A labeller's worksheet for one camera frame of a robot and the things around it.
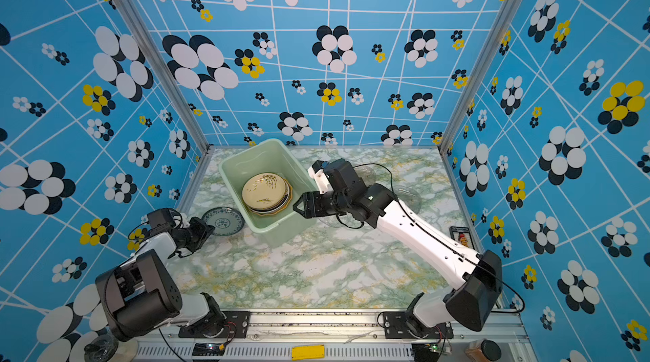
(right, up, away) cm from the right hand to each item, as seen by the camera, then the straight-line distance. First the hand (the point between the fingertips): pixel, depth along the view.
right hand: (305, 205), depth 70 cm
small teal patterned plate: (-32, -9, +23) cm, 41 cm away
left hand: (-35, -10, +20) cm, 41 cm away
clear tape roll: (-49, -34, -9) cm, 60 cm away
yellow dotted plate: (-11, -4, +26) cm, 29 cm away
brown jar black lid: (+45, -35, -8) cm, 58 cm away
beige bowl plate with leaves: (-20, +1, +30) cm, 36 cm away
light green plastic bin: (-15, +15, +29) cm, 36 cm away
